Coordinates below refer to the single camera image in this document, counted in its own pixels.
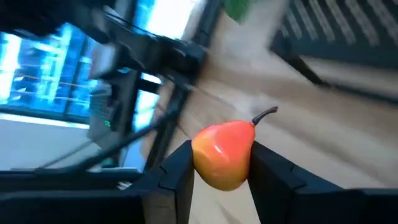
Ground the black perforated metal shelf rack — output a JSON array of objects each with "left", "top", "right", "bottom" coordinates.
[{"left": 269, "top": 0, "right": 398, "bottom": 103}]

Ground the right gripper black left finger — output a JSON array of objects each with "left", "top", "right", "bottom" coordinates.
[{"left": 0, "top": 139, "right": 195, "bottom": 224}]

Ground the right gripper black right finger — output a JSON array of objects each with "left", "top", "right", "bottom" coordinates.
[{"left": 247, "top": 141, "right": 398, "bottom": 224}]

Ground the small orange pear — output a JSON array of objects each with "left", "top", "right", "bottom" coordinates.
[{"left": 191, "top": 106, "right": 279, "bottom": 192}]

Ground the green potted plant white pot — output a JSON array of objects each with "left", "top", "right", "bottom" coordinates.
[{"left": 223, "top": 0, "right": 251, "bottom": 23}]

